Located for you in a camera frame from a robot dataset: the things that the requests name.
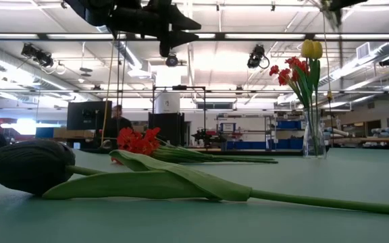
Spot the brown cardboard box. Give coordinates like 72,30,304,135
53,127,96,139

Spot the black hanging cable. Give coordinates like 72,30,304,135
120,33,129,109
115,30,121,131

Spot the black metal stand frame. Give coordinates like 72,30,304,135
151,85,207,149

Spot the white cylinder tank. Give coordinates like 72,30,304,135
155,92,181,114

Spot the blue storage box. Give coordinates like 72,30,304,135
34,127,55,138

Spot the black overhead frame bar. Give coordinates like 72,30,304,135
0,32,389,43

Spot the black upright panel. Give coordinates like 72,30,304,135
148,112,186,146

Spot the dark purple artificial tulip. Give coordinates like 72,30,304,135
0,139,389,217

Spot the black computer monitor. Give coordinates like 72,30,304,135
66,100,113,131

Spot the yellow artificial tulip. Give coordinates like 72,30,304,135
301,39,317,156

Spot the black ceiling spotlight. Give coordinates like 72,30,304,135
247,43,271,70
20,43,55,68
165,53,180,68

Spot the grey metal shelf rack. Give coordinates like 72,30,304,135
216,113,276,151

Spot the silver ventilation duct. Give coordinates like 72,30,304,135
96,25,155,80

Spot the green table mat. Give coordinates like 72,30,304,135
0,148,389,243

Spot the yellow hanging cord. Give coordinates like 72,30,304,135
100,36,115,144

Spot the clear glass vase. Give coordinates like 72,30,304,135
302,108,327,159

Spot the white air vent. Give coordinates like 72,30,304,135
355,42,371,61

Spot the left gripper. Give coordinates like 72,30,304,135
108,0,202,57

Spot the wooden workbench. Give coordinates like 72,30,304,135
329,136,389,144

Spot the blue storage bin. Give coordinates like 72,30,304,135
277,120,303,130
226,138,304,151

